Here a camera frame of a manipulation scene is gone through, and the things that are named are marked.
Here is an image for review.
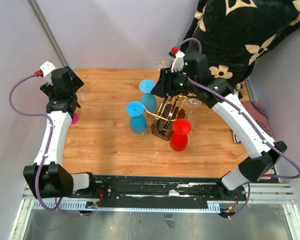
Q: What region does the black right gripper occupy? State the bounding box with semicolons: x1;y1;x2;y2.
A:
151;66;198;98

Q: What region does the gold wire wine glass rack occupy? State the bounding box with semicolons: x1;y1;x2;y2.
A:
144;61;198;140

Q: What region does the magenta plastic wine glass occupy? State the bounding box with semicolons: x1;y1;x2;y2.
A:
71;113;79;125

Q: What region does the maroon t-shirt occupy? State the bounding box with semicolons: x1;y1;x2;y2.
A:
242;100;275;139

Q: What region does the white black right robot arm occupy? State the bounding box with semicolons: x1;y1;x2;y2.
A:
151;49;287;200

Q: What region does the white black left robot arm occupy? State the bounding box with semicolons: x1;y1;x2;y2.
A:
23;61;97;199

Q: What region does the blue wine glass rear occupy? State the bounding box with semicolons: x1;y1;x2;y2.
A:
139;79;157;113

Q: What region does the blue wine glass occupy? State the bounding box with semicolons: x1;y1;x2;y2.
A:
139;79;157;113
126;101;147;134

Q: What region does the clear wine glass front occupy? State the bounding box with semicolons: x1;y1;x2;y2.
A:
185;93;202;128

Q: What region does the blue wine glass front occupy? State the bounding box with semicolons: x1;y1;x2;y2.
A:
126;101;147;134

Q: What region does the red plastic wine glass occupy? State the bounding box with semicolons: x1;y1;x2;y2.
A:
169;118;192;152

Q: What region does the black floral blanket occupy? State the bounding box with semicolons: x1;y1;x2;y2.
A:
185;0;300;87

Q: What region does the aluminium corner profile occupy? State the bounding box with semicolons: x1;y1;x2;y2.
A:
26;0;68;67

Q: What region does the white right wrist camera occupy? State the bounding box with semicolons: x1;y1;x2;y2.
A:
169;46;185;73

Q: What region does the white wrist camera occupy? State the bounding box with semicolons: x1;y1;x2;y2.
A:
169;46;185;73
34;61;56;85

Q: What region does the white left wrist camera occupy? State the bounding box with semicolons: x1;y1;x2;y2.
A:
34;61;56;85

